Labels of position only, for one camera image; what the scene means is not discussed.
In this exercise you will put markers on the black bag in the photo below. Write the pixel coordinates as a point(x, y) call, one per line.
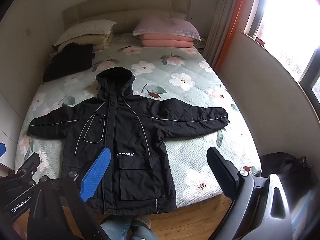
point(280, 163)

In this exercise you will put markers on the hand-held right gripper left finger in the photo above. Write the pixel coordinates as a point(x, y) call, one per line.
point(96, 175)

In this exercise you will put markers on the window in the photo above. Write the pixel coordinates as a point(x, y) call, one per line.
point(287, 17)

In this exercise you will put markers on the folded pink blanket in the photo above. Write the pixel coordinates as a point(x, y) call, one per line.
point(165, 42)

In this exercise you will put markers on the brown fuzzy slipper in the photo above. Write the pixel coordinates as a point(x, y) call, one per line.
point(142, 221)

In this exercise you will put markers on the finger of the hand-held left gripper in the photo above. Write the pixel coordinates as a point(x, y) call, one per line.
point(30, 162)
point(2, 149)

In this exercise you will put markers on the beige upholstered headboard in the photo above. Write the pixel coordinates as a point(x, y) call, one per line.
point(125, 7)

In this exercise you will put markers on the lilac checked pillow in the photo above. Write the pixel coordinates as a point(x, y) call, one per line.
point(165, 26)

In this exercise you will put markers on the bed with floral bedspread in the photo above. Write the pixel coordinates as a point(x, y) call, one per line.
point(200, 150)

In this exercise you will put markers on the beige curtain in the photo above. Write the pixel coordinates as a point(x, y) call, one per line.
point(220, 17)

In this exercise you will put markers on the dark folded clothes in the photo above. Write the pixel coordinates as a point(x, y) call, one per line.
point(65, 62)

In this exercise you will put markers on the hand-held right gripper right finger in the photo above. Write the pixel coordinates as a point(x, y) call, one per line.
point(222, 172)

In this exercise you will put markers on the folded beige blanket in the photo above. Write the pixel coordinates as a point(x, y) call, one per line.
point(100, 42)

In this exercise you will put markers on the person's blue jeans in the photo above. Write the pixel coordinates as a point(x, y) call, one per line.
point(117, 230)

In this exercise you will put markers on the orange curtain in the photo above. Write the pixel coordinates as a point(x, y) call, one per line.
point(233, 30)

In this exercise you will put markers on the white wardrobe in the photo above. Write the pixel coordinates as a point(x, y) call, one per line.
point(20, 80)

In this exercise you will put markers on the white patterned pillow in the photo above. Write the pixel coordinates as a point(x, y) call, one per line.
point(85, 28)

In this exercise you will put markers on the black hooded jacket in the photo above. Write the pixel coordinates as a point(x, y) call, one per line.
point(130, 135)

